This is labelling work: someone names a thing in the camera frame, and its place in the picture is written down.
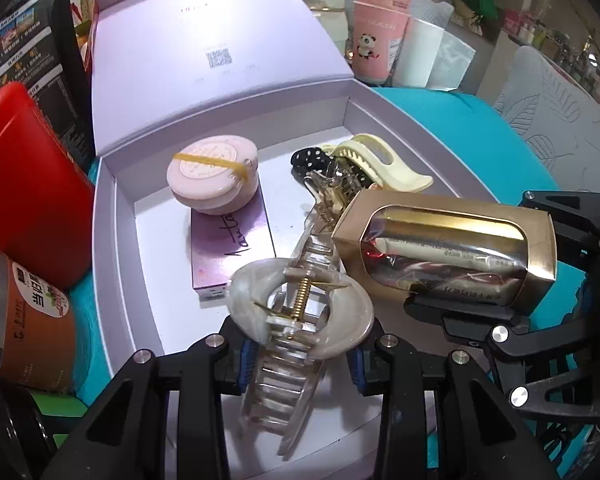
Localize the yellow rubber band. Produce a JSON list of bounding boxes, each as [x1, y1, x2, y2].
[[176, 152, 253, 181]]

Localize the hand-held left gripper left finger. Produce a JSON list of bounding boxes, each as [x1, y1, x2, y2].
[[40, 320, 257, 480]]

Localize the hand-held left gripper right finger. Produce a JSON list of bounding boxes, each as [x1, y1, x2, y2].
[[347, 321, 537, 480]]

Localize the grey leaf-pattern chair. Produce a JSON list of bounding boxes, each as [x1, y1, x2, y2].
[[412, 0, 456, 28]]

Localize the cream bottle with handle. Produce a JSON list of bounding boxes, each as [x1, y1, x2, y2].
[[286, 0, 356, 56]]

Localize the clear jar orange label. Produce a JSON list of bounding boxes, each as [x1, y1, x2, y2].
[[0, 237, 78, 396]]

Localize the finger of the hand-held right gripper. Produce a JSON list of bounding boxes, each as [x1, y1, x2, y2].
[[519, 190, 600, 257], [404, 294, 595, 412]]

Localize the cream hair claw clip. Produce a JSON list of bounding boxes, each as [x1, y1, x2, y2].
[[320, 133, 435, 195]]

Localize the small purple box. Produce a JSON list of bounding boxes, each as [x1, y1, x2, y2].
[[190, 180, 277, 301]]

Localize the white paper towel roll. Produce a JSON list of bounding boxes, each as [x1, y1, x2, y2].
[[391, 15, 476, 93]]

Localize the black polka-dot hair clip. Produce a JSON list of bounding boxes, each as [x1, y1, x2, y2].
[[290, 146, 381, 191]]

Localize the clear gold hair claw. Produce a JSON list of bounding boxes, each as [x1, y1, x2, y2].
[[302, 160, 361, 233]]

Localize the pink round compact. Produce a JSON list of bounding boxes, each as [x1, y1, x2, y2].
[[166, 134, 260, 216]]

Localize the row of bottles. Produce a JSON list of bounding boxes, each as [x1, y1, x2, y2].
[[502, 5, 600, 106]]

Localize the pink panda paper cup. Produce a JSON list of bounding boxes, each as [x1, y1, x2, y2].
[[347, 0, 411, 86]]

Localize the large translucent beige hair claw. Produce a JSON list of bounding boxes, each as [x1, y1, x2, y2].
[[225, 220, 376, 458]]

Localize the gold window box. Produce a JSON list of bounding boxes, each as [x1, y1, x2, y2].
[[331, 189, 558, 318]]

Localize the black printed pouch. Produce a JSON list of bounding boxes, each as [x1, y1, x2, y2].
[[0, 0, 93, 171]]

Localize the lavender gift box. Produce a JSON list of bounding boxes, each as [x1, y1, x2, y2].
[[89, 0, 503, 480]]

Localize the red canister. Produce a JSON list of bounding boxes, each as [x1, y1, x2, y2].
[[0, 82, 97, 291]]

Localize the grey leaf cushion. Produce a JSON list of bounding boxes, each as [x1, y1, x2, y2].
[[492, 46, 600, 201]]

